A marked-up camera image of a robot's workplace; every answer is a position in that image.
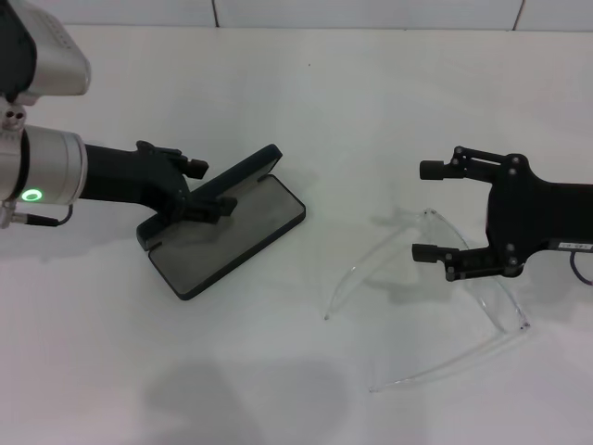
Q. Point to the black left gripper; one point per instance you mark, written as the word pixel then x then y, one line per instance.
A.
pixel 120 174

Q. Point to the black glasses case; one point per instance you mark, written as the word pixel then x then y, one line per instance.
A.
pixel 241 232

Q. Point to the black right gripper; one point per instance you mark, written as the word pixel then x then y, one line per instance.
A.
pixel 533 218

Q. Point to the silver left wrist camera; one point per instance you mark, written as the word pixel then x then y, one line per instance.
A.
pixel 60 60

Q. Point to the clear transparent glasses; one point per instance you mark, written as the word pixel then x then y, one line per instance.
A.
pixel 495 308

